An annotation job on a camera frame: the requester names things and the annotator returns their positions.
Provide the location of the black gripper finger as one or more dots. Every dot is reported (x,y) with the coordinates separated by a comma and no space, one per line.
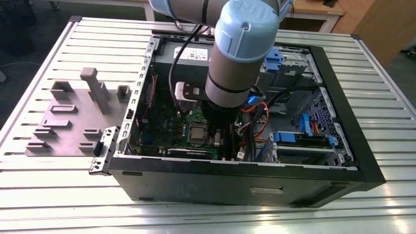
(213,139)
(220,137)

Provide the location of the silver square CPU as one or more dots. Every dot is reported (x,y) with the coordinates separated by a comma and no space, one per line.
(196,133)

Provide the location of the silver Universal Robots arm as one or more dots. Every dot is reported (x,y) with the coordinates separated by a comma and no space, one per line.
(240,48)

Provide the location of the black RAM slot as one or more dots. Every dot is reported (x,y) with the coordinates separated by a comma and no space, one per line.
(224,154)
(232,146)

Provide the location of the black graphics card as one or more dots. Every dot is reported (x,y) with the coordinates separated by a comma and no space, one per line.
(188,153)

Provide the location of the green motherboard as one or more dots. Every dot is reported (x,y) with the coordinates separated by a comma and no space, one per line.
(163,126)

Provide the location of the black open PC case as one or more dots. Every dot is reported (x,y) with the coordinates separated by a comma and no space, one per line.
(227,185)

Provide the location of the blue board connector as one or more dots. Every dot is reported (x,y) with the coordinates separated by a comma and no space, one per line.
(148,139)

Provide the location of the blue disk carrier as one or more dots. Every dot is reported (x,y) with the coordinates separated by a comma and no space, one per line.
(285,138)

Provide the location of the grey power supply unit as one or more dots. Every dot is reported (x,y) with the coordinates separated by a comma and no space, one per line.
(163,73)

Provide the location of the metal disk bay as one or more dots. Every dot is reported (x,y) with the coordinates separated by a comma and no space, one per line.
(305,150)

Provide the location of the blue plastic drive latch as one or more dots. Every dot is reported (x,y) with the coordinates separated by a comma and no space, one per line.
(272,62)

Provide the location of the grey metal drive cage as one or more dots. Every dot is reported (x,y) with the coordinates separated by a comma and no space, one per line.
(292,78)

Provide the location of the grey plastic parts rack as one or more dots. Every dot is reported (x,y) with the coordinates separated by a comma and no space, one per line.
(75,136)

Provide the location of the wooden desk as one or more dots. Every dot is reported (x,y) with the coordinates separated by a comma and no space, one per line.
(312,7)

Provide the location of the wooden cabinet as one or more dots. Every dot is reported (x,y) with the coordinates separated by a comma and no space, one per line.
(383,24)

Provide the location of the grey metal card bracket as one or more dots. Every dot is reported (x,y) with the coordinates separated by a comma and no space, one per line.
(105,146)

